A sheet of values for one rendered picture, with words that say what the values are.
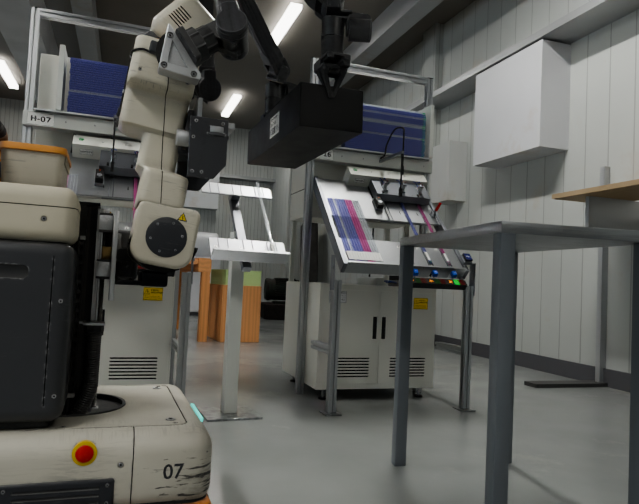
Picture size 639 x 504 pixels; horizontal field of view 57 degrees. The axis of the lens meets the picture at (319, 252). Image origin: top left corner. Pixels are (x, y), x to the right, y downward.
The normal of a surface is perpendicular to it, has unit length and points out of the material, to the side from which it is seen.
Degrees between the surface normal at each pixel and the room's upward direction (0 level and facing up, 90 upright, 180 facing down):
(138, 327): 90
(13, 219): 90
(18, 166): 92
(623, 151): 90
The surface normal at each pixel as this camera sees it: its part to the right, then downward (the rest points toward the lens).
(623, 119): -0.95, -0.06
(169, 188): 0.34, -0.03
